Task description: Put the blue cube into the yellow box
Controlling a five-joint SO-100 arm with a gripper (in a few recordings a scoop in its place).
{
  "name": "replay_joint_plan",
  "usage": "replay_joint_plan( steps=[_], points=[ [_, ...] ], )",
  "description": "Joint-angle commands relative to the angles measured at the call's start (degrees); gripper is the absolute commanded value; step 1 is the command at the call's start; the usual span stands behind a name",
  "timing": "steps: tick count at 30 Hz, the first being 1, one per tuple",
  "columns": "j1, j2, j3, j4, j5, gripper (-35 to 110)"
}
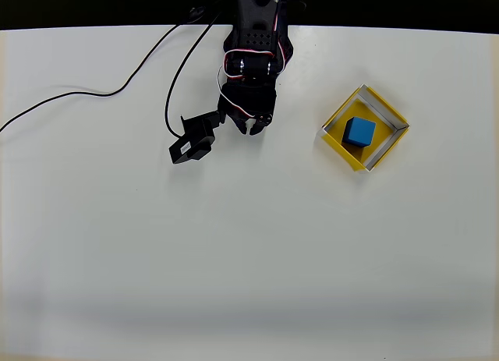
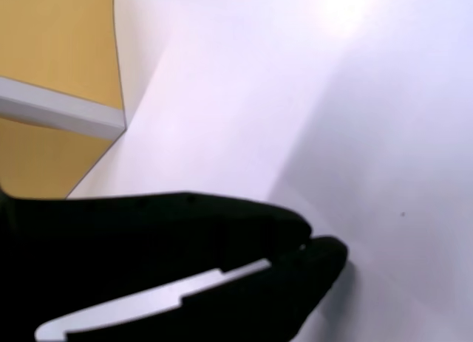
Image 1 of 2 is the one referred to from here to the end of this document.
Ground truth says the blue cube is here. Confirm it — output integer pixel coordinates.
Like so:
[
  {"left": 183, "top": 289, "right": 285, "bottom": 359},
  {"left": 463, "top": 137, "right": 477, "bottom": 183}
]
[{"left": 341, "top": 116, "right": 377, "bottom": 149}]

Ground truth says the black camera cable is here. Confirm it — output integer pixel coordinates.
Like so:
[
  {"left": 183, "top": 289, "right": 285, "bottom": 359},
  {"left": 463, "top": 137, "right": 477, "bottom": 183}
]
[{"left": 0, "top": 0, "right": 237, "bottom": 140}]

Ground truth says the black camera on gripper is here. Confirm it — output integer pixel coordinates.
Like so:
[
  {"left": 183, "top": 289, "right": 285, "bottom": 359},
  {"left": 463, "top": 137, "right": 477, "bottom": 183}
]
[{"left": 168, "top": 109, "right": 227, "bottom": 167}]

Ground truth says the yellow open box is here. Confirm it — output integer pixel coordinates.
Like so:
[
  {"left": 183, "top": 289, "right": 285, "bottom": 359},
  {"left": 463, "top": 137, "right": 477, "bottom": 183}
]
[{"left": 320, "top": 83, "right": 412, "bottom": 174}]

